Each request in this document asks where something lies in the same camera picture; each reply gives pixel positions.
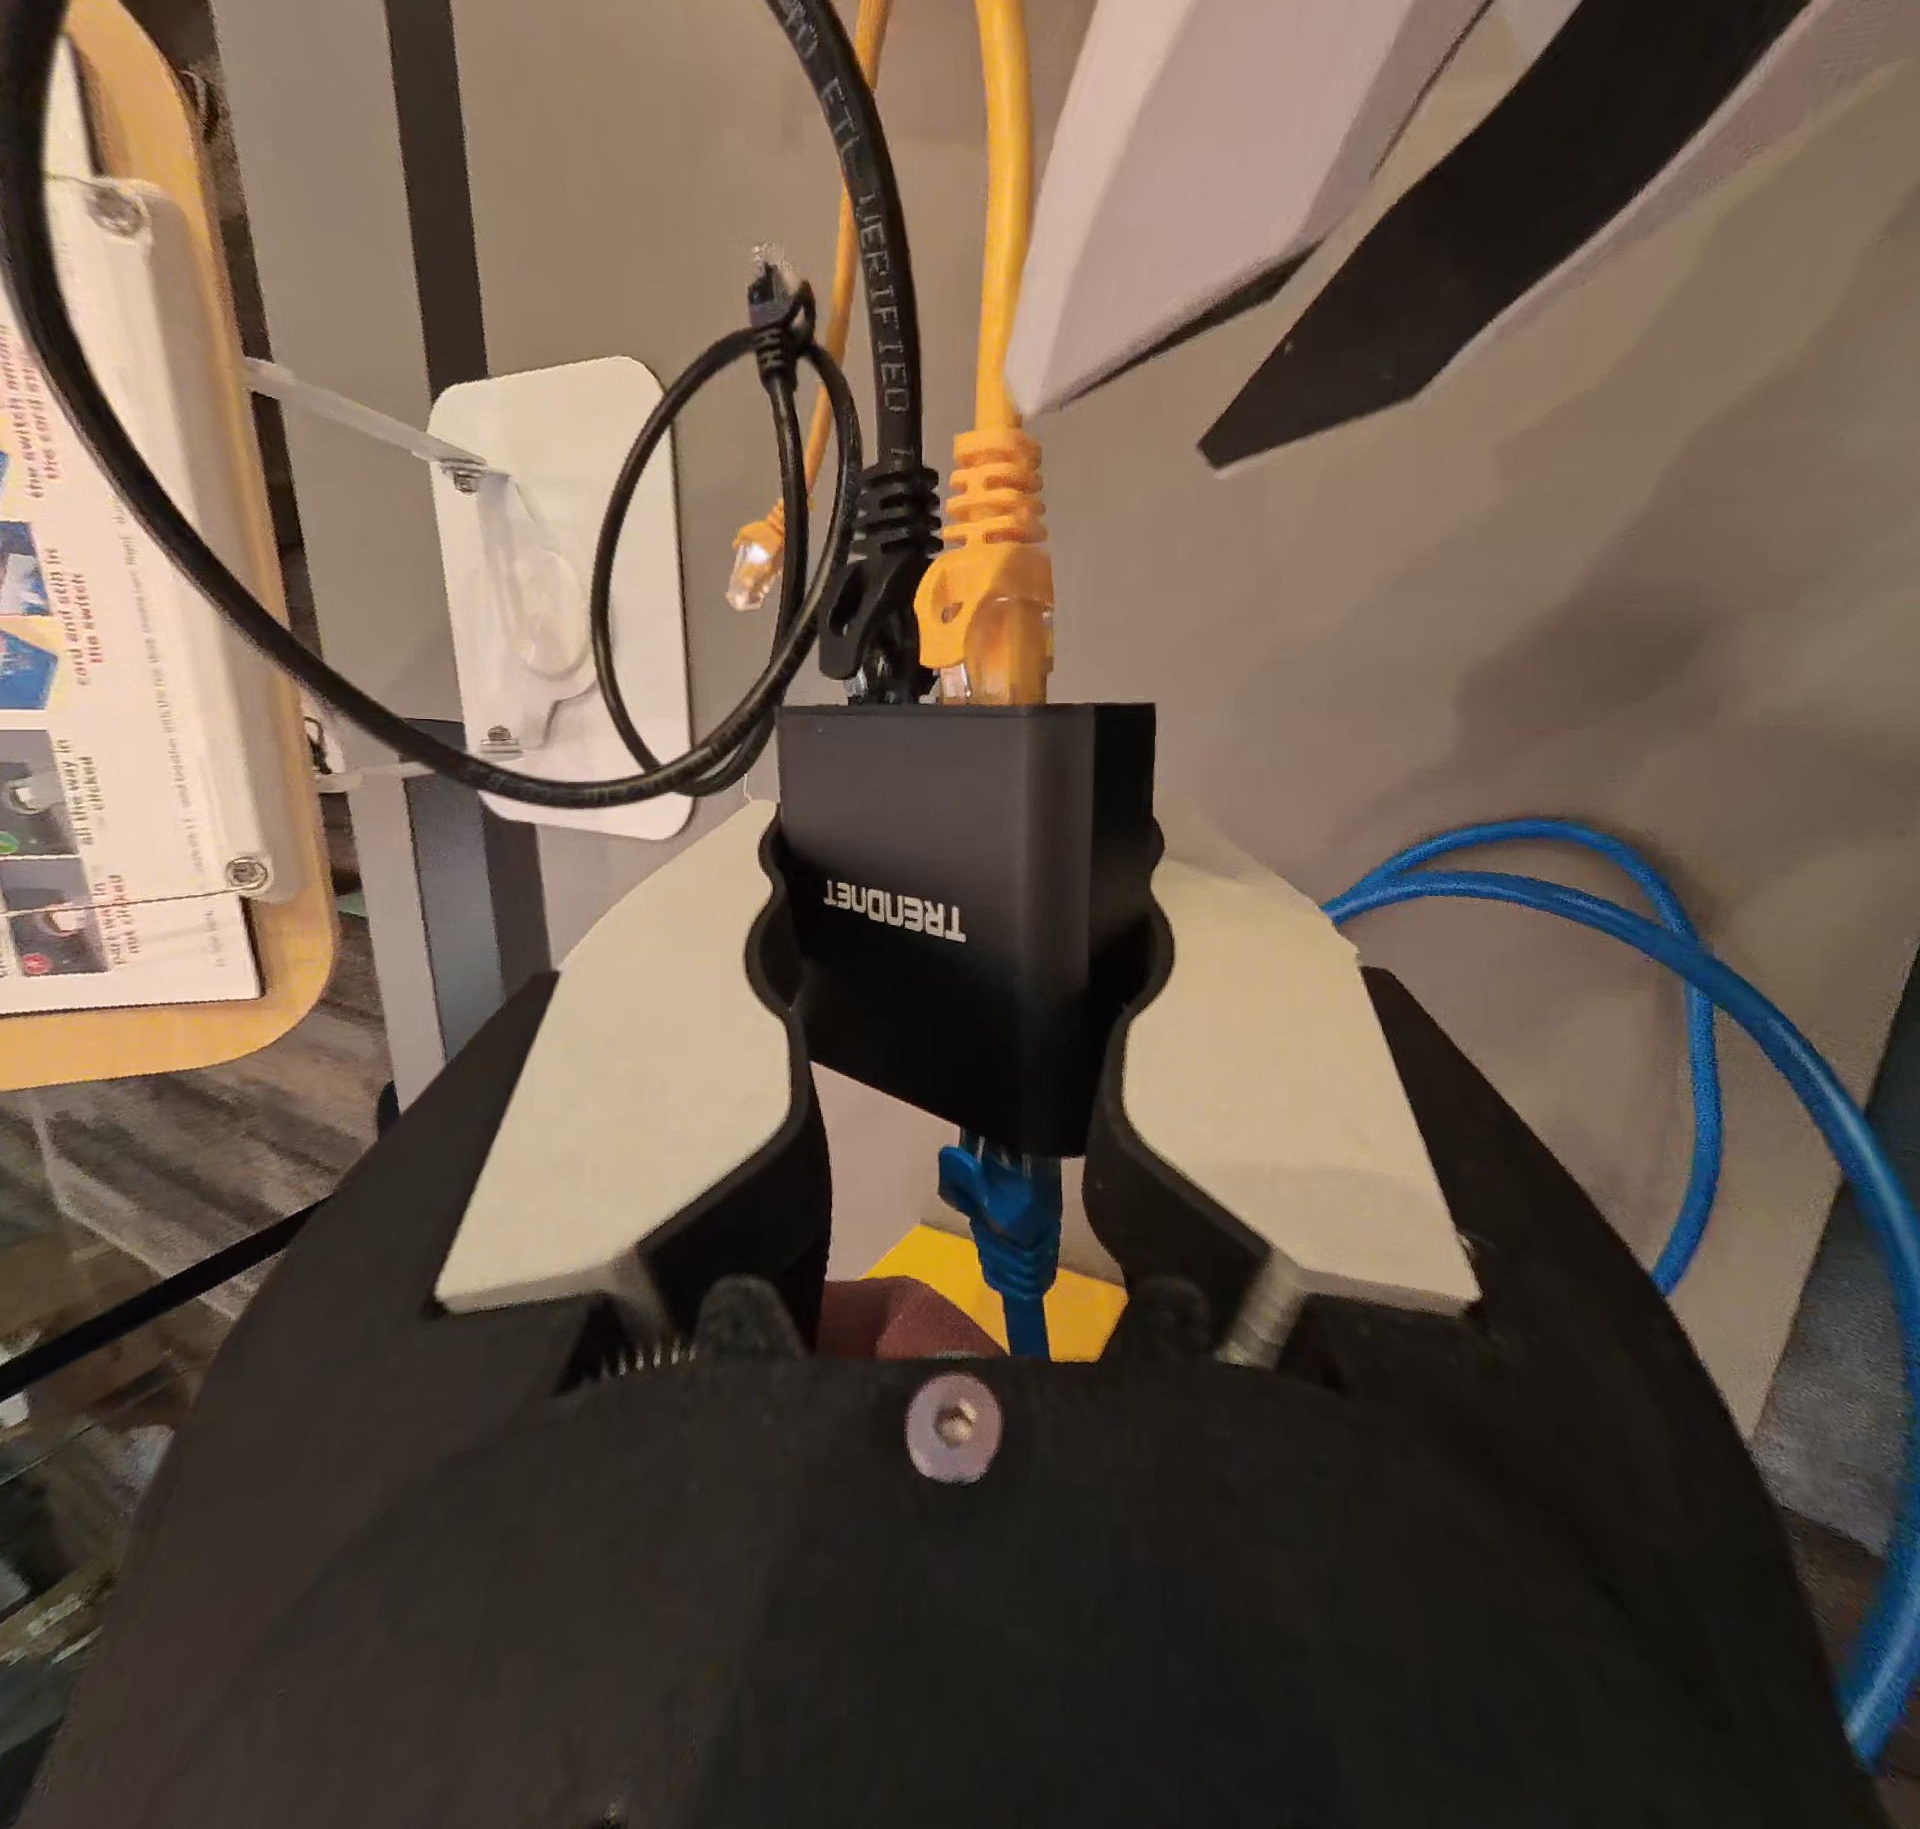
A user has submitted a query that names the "wooden board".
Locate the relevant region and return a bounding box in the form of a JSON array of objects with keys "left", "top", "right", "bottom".
[{"left": 0, "top": 0, "right": 338, "bottom": 1097}]

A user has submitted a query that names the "black tape strip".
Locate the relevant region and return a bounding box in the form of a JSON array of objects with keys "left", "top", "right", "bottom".
[{"left": 376, "top": 0, "right": 543, "bottom": 1111}]

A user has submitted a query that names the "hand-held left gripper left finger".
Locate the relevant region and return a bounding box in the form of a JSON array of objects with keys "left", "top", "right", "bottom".
[{"left": 435, "top": 805, "right": 834, "bottom": 1352}]

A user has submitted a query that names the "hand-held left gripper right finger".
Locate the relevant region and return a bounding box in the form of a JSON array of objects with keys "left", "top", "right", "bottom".
[{"left": 1082, "top": 854, "right": 1485, "bottom": 1363}]

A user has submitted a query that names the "thin black cord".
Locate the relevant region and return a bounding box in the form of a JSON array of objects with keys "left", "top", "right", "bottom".
[{"left": 0, "top": 1209, "right": 308, "bottom": 1397}]

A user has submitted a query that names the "yellow plastic bin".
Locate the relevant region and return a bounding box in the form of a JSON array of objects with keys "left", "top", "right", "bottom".
[{"left": 862, "top": 1225, "right": 1128, "bottom": 1363}]

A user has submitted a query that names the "yellow ethernet cable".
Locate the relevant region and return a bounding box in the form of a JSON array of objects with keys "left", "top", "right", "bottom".
[{"left": 727, "top": 0, "right": 1056, "bottom": 706}]

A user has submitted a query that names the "black network switch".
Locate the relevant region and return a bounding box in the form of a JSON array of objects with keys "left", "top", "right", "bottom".
[{"left": 779, "top": 700, "right": 1164, "bottom": 1159}]

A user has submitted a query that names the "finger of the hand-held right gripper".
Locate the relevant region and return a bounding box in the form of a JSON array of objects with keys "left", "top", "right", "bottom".
[
  {"left": 1006, "top": 0, "right": 1562, "bottom": 414},
  {"left": 1200, "top": 0, "right": 1920, "bottom": 474}
]

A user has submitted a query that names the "blue ethernet cable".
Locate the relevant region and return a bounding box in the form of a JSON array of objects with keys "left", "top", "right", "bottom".
[{"left": 937, "top": 816, "right": 1920, "bottom": 1772}]

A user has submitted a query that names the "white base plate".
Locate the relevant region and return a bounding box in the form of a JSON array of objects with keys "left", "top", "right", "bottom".
[{"left": 426, "top": 355, "right": 695, "bottom": 842}]

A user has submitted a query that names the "clear acrylic stand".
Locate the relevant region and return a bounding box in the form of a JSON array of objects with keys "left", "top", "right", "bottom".
[{"left": 240, "top": 360, "right": 593, "bottom": 796}]

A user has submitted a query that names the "printed instruction sheet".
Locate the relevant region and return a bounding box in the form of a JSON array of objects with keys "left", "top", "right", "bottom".
[{"left": 0, "top": 51, "right": 317, "bottom": 1018}]

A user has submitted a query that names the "black ethernet cable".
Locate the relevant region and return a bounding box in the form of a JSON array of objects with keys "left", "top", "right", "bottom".
[{"left": 0, "top": 0, "right": 947, "bottom": 819}]

